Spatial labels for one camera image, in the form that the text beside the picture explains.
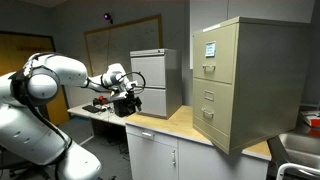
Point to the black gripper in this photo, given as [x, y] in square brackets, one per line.
[124, 106]

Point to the beige drawer with label holder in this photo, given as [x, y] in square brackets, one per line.
[220, 106]

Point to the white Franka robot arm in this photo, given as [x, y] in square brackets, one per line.
[43, 86]

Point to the grey cabinet drawer plain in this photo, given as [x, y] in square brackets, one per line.
[155, 101]

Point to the grey cabinet drawer with lock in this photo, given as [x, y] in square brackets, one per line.
[148, 71]

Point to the white base cabinet drawer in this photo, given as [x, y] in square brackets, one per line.
[163, 137]

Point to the beige drawer with paper label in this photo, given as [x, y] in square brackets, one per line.
[223, 50]

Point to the red device on desk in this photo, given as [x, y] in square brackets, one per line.
[100, 100]

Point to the grey metal file cabinet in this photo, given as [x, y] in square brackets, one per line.
[173, 80]

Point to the black keyboard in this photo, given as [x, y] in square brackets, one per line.
[91, 108]

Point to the white base cabinet wooden top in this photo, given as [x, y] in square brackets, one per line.
[180, 125]

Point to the white base cabinet door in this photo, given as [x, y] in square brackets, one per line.
[150, 160]

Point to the white office desk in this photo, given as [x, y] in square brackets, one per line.
[80, 111]

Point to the wood-framed whiteboard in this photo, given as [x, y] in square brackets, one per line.
[133, 36]

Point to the white paper label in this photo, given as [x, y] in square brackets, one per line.
[210, 49]

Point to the yellow wooden door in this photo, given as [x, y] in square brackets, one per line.
[20, 50]

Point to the beige metal file cabinet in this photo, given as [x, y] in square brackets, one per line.
[270, 83]

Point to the steel sink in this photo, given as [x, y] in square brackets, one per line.
[300, 146]

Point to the red and white box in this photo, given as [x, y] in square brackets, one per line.
[311, 118]

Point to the camera with purple light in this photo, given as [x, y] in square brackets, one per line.
[107, 16]

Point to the white metal rail frame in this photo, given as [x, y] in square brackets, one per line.
[293, 166]

